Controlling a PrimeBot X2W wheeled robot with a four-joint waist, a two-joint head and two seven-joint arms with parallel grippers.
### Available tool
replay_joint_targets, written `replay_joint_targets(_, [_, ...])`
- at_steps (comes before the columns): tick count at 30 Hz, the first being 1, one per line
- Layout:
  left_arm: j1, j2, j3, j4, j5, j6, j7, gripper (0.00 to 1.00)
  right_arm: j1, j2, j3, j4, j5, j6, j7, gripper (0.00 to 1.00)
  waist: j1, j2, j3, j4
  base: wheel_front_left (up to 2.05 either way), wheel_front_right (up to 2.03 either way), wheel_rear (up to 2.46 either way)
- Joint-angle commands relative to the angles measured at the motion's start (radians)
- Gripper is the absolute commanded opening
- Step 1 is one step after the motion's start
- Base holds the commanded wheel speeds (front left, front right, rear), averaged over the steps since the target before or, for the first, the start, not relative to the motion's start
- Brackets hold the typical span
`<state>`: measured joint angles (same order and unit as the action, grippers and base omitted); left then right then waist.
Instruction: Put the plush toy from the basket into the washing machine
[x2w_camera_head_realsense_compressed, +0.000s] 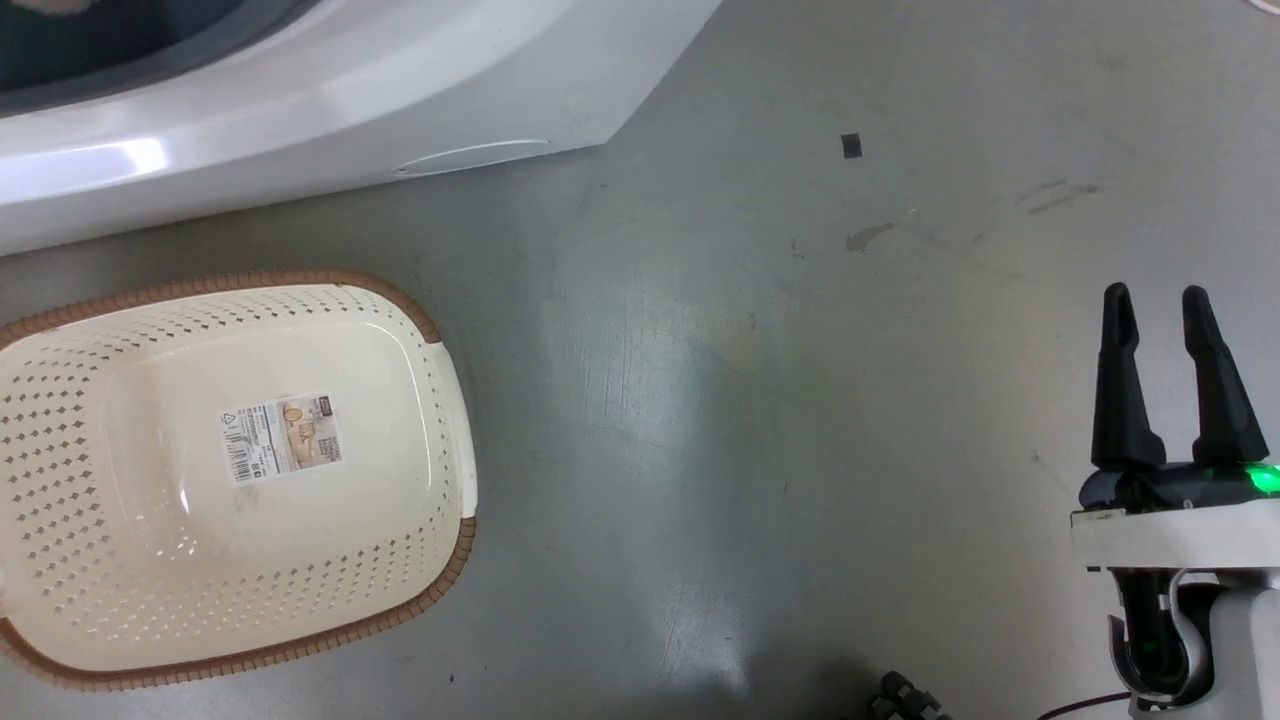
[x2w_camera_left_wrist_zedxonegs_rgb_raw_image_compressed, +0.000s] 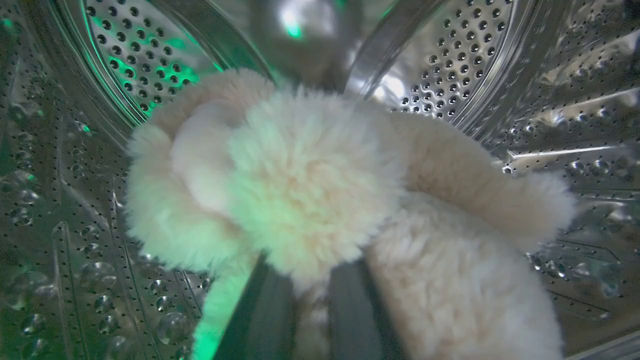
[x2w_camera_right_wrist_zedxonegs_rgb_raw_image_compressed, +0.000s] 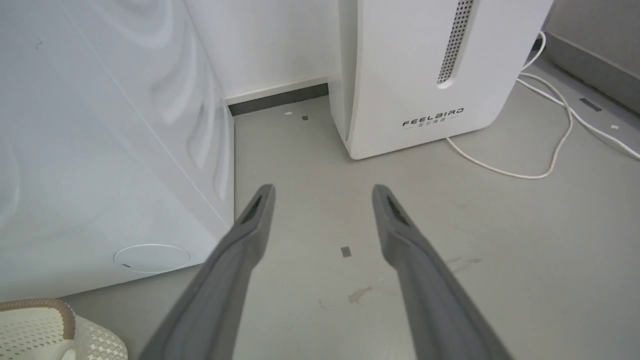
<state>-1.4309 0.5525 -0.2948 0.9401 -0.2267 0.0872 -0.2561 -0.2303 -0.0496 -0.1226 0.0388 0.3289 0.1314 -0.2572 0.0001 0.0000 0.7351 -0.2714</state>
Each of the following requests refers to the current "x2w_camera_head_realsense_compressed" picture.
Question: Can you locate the thin black cable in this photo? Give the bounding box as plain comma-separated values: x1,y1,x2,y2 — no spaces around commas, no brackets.
1036,692,1135,720

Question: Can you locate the grey washing machine door seal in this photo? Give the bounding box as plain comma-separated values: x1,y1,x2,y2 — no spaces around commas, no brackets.
0,0,323,95

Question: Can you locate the cream perforated laundry basket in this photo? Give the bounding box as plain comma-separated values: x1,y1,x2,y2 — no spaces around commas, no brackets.
0,268,479,693

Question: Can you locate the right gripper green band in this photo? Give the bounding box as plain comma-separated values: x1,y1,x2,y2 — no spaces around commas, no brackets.
1070,283,1280,577

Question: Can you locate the white paper product label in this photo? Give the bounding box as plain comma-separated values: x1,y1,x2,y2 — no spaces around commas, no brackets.
219,395,345,485

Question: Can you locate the white washing machine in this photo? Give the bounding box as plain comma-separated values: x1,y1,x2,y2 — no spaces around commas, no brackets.
0,0,723,257

